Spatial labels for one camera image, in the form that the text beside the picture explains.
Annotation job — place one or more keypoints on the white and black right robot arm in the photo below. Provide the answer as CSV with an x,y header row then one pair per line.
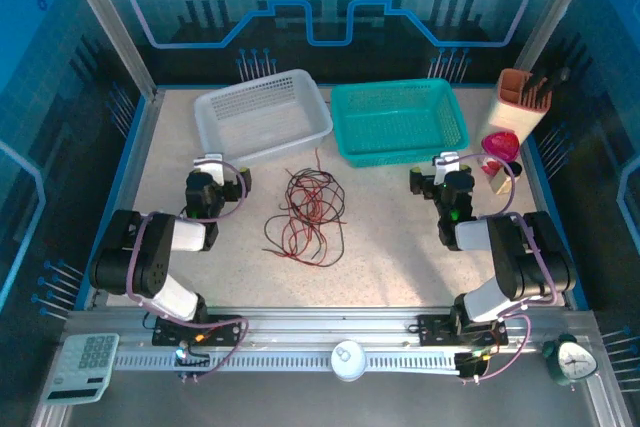
x,y
525,257

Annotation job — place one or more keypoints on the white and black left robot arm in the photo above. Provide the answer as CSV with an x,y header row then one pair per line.
x,y
110,267

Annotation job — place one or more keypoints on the teal plastic mesh basket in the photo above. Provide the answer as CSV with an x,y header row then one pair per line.
x,y
400,117

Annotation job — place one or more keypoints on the white plastic mesh basket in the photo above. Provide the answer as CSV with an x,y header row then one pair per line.
x,y
260,112

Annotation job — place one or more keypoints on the pink heart-shaped container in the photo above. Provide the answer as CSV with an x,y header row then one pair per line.
x,y
500,144

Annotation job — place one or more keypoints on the white orange utensil holder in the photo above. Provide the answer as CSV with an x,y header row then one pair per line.
x,y
510,117

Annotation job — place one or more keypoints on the small circuit board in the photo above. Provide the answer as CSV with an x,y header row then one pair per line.
x,y
182,354
470,362

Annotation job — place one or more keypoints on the white round can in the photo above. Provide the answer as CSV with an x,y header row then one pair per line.
x,y
349,361

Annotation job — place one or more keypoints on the green alarm clock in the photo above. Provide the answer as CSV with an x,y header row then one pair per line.
x,y
572,362

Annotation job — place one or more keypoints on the white desk calculator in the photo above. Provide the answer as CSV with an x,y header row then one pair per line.
x,y
82,367

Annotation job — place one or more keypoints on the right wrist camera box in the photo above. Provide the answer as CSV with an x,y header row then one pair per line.
x,y
442,172

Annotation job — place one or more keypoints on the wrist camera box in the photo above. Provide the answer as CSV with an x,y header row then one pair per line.
x,y
212,167
442,172

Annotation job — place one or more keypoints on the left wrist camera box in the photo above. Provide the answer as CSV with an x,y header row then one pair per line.
x,y
212,167

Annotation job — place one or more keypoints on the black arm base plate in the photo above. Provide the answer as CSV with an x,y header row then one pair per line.
x,y
225,332
435,329

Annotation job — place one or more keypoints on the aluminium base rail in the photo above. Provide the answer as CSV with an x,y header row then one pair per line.
x,y
325,319

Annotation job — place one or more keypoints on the aluminium frame post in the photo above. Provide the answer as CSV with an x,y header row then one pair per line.
x,y
555,12
112,29

